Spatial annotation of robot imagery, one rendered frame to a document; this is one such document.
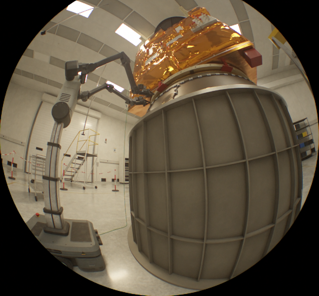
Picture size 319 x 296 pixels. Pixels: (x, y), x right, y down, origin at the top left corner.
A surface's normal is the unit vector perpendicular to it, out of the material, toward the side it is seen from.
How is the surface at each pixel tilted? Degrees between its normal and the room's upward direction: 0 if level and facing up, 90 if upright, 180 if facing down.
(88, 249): 45
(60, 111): 90
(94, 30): 180
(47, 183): 90
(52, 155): 90
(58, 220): 90
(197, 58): 127
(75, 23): 180
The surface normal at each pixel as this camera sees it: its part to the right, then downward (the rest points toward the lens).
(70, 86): 0.62, -0.28
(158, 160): -0.70, -0.21
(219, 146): -0.46, -0.27
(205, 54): -0.51, 0.43
